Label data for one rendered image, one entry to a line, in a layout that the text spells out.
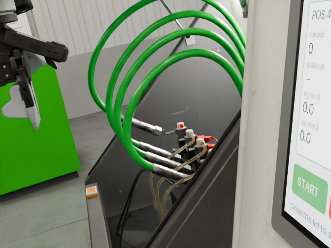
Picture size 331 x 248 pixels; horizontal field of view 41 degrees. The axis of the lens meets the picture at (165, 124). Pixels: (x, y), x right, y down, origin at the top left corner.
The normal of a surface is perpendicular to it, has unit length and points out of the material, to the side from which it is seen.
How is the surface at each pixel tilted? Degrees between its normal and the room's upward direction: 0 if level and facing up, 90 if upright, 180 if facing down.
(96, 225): 0
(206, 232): 90
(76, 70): 90
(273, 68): 76
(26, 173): 90
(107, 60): 90
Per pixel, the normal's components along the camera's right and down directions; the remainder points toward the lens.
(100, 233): -0.20, -0.95
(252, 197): -0.98, 0.01
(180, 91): 0.21, 0.20
